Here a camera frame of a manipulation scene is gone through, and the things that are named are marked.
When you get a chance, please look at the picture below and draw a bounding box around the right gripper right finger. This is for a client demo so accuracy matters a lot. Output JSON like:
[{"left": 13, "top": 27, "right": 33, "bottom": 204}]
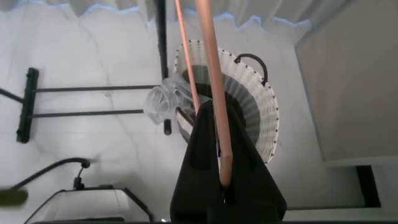
[{"left": 222, "top": 104, "right": 287, "bottom": 223}]

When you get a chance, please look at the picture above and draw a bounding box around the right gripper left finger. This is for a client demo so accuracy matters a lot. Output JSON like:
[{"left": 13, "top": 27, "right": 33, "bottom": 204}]
[{"left": 170, "top": 99, "right": 223, "bottom": 223}]

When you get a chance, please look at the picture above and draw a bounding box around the pink clothes hanger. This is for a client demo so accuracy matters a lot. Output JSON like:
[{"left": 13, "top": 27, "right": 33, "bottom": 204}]
[{"left": 174, "top": 0, "right": 234, "bottom": 189}]

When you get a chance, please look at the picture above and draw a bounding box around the green printed shirt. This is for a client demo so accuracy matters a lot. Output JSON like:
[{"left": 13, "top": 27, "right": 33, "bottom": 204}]
[{"left": 0, "top": 187, "right": 29, "bottom": 208}]

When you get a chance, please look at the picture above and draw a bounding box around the white laundry basket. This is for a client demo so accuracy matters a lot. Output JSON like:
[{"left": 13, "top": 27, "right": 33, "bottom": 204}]
[{"left": 173, "top": 39, "right": 280, "bottom": 165}]

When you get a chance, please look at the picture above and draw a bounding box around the black clothes rack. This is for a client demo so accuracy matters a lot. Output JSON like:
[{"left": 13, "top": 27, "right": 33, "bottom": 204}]
[{"left": 0, "top": 0, "right": 174, "bottom": 144}]

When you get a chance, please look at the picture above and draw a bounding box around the pale grey garment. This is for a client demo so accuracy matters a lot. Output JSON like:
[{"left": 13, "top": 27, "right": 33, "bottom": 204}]
[{"left": 143, "top": 74, "right": 201, "bottom": 126}]

